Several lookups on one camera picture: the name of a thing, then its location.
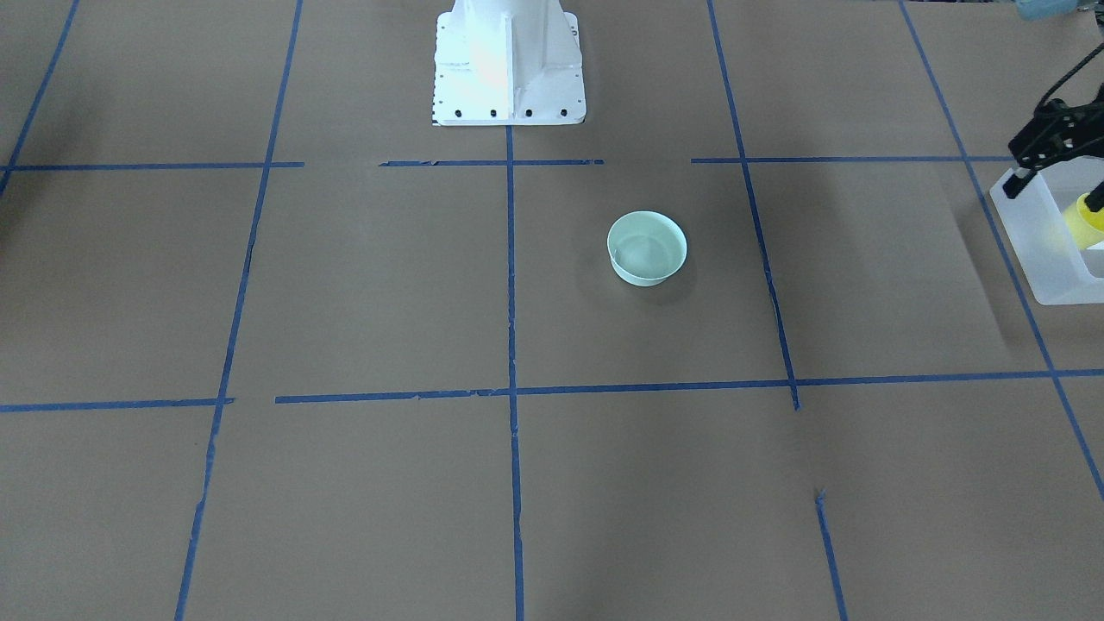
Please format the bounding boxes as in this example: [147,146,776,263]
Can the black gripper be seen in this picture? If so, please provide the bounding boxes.
[1001,96,1104,213]

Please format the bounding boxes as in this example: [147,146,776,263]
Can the yellow plastic cup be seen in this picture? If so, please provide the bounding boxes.
[1062,193,1103,251]

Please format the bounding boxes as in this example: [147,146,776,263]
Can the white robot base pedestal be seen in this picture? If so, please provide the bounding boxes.
[431,1,587,127]

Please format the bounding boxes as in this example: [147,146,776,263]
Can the pale green bowl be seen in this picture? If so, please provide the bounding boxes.
[606,210,687,287]

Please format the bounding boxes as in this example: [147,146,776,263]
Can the translucent white plastic box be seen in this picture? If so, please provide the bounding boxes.
[989,157,1103,305]

